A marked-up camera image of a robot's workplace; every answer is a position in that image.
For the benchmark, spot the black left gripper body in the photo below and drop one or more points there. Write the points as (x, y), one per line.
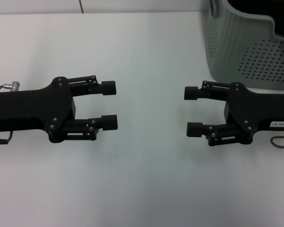
(26, 108)

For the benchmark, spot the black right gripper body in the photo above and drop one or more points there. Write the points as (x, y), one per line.
(255, 111)

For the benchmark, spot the grey perforated plastic storage box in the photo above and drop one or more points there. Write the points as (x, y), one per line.
(236, 47)

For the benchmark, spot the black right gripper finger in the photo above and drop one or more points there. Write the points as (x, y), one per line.
(194, 129)
(191, 93)

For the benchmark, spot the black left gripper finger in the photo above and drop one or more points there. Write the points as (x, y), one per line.
(108, 88)
(109, 122)

